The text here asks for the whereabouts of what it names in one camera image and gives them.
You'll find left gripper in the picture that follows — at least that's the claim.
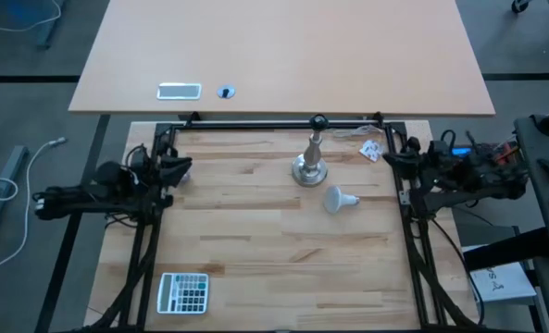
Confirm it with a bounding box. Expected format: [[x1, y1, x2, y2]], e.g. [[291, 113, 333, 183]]
[[131, 144, 194, 205]]

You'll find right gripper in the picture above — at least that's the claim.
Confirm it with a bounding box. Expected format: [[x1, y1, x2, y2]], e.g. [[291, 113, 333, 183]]
[[382, 135, 447, 187]]

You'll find white reflector lightbulb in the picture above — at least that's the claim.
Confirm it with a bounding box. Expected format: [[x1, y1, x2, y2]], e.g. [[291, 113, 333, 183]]
[[323, 184, 362, 216]]

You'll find silver table lamp base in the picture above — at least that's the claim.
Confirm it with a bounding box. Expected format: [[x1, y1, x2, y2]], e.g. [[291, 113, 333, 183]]
[[291, 114, 330, 189]]

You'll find red device with blue display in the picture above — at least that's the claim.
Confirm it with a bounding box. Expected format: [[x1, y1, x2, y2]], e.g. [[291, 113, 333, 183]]
[[449, 138, 521, 164]]

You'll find silver smartphone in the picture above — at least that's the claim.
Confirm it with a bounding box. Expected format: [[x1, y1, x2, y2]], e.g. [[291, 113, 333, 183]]
[[156, 82, 203, 102]]

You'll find white desk calculator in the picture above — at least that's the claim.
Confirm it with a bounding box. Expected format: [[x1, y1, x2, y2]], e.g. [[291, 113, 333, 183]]
[[156, 272, 210, 316]]

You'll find black stand bar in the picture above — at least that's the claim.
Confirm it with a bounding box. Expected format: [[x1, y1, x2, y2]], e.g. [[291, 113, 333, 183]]
[[463, 226, 549, 272]]

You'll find white printed cardboard box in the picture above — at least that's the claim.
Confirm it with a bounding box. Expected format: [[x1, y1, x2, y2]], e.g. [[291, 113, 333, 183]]
[[461, 244, 538, 304]]

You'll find large beige desk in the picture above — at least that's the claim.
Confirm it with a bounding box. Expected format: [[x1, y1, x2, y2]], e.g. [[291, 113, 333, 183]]
[[68, 0, 496, 117]]

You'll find grey desk leg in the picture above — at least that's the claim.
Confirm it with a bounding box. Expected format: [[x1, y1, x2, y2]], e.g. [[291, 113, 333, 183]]
[[35, 0, 68, 51]]

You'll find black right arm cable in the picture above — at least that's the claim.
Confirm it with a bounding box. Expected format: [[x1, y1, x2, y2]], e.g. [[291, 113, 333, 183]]
[[439, 129, 459, 150]]

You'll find black aluminium table frame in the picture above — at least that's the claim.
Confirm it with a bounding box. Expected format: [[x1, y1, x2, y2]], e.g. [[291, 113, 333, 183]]
[[83, 113, 483, 333]]

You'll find black power cable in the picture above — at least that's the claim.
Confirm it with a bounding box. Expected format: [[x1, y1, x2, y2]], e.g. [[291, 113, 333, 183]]
[[429, 215, 486, 326]]

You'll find thin white floor cable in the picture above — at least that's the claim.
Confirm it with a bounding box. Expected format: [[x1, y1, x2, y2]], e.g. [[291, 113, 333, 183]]
[[0, 0, 63, 34]]

